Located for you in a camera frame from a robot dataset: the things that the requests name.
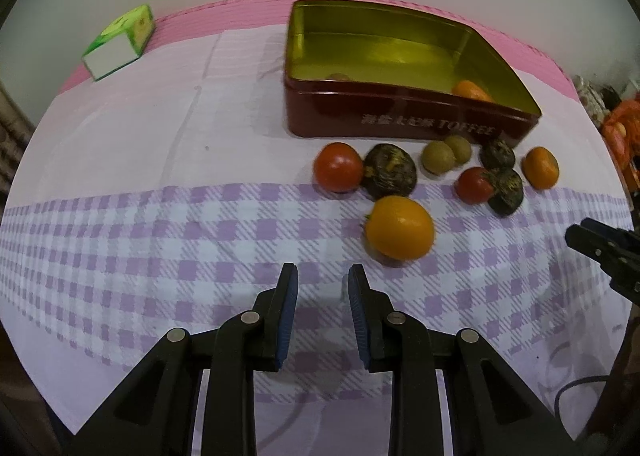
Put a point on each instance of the green tissue box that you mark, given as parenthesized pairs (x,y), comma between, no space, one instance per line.
(120,48)

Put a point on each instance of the green-brown kiwi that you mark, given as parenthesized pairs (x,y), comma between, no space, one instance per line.
(436,157)
(461,148)

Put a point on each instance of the large red tomato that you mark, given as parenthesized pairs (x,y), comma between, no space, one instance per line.
(338,167)

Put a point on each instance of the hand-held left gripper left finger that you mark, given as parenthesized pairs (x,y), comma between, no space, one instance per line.
(289,306)

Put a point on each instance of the large orange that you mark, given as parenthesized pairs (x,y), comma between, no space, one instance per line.
(400,228)

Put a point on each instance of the small orange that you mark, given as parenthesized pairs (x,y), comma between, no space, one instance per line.
(540,167)

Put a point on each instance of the large dark brown round fruit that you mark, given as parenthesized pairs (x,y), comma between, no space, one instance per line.
(390,171)

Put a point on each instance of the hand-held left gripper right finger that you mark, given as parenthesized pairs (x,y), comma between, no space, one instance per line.
(357,306)

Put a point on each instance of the orange plastic bag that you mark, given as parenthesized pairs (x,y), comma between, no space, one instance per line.
(625,126)

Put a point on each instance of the floral patterned cloth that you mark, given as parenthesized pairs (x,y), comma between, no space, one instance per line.
(587,96)

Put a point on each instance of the small dark brown round fruit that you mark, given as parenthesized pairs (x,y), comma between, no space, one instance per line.
(497,153)

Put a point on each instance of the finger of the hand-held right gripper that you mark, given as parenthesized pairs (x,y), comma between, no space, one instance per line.
(595,248)
(612,231)

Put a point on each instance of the pink and purple checked tablecloth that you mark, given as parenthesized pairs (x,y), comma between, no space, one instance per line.
(150,186)

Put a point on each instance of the small red tomato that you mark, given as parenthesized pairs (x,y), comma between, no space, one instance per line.
(472,185)

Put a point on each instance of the red and gold tin box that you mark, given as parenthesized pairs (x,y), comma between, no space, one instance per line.
(400,123)

